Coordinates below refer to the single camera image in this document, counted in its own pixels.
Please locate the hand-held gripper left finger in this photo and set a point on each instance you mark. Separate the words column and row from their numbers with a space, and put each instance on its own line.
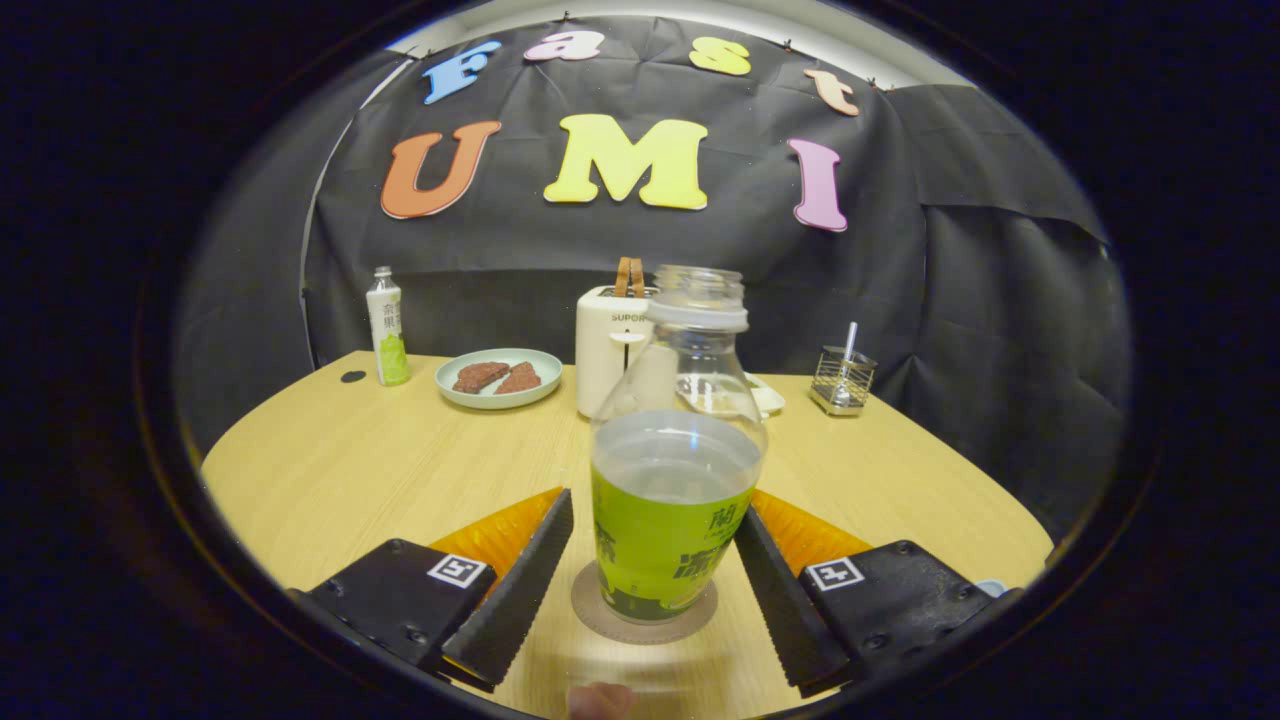
column 515, row 600

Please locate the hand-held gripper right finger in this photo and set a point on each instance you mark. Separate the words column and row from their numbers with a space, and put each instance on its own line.
column 790, row 610

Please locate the round brown coaster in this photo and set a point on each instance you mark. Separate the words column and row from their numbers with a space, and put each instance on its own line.
column 598, row 620

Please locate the green label juice bottle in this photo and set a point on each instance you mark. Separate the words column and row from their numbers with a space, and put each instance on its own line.
column 665, row 540

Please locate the slim white green bottle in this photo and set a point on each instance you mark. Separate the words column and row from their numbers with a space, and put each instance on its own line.
column 390, row 340

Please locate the pale green plate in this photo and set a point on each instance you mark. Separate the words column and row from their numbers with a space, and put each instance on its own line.
column 500, row 400

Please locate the white divided tray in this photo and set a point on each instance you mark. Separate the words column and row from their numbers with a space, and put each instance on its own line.
column 770, row 400

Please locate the reddish brown meat slice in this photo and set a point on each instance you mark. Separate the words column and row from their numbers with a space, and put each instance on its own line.
column 522, row 379
column 478, row 376

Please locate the wooden table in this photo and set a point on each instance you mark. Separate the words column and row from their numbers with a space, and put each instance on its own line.
column 330, row 470

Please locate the white toaster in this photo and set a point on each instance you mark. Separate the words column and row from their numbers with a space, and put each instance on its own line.
column 605, row 350

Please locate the white straw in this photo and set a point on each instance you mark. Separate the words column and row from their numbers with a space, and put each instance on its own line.
column 851, row 338

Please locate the brown bread slice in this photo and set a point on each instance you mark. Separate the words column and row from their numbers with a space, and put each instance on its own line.
column 630, row 277

